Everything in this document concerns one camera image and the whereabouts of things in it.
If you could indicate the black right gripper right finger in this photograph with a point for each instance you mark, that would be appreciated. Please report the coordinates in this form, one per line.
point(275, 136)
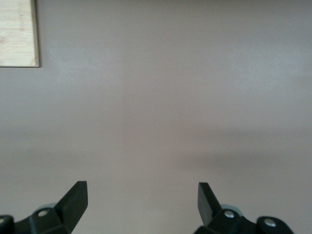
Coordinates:
point(219, 219)

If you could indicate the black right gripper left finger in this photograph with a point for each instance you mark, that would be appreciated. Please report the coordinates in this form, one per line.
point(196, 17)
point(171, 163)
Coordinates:
point(61, 217)

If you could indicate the wooden cutting board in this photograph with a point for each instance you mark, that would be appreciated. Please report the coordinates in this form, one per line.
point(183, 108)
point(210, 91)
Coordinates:
point(17, 31)

